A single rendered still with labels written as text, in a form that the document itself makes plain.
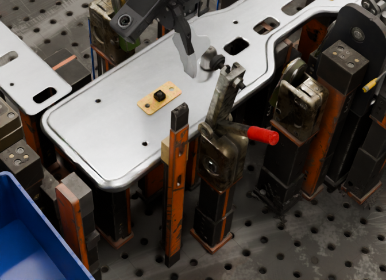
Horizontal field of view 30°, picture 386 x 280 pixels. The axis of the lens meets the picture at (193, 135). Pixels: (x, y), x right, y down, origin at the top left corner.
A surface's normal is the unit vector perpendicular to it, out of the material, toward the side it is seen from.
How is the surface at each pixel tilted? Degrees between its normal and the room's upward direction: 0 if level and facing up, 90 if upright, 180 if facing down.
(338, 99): 90
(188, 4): 90
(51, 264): 0
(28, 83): 0
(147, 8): 28
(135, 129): 0
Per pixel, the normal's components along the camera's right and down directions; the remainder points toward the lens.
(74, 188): 0.05, -0.60
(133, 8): -0.28, -0.26
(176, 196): 0.69, 0.60
